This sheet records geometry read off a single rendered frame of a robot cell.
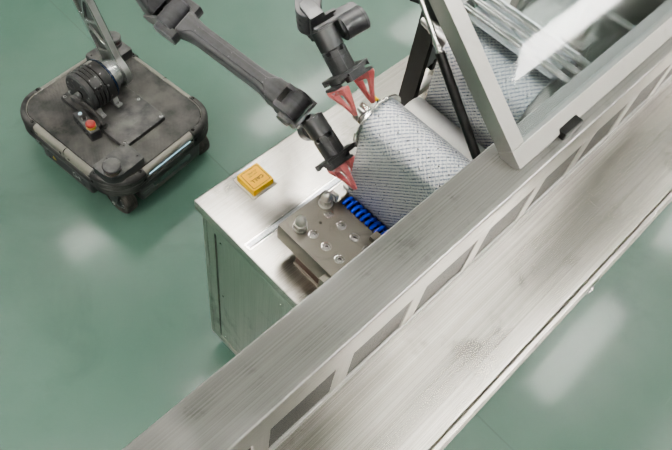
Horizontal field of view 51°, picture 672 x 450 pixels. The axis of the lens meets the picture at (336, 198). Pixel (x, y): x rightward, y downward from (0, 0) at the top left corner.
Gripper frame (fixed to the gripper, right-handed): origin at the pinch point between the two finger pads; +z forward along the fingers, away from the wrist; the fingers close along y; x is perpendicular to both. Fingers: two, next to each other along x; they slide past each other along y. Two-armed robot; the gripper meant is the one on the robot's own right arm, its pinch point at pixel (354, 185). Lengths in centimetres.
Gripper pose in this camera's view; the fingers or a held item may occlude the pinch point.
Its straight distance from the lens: 173.4
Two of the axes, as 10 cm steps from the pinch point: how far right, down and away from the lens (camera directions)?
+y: -7.1, 5.4, -4.5
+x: 4.5, -1.5, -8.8
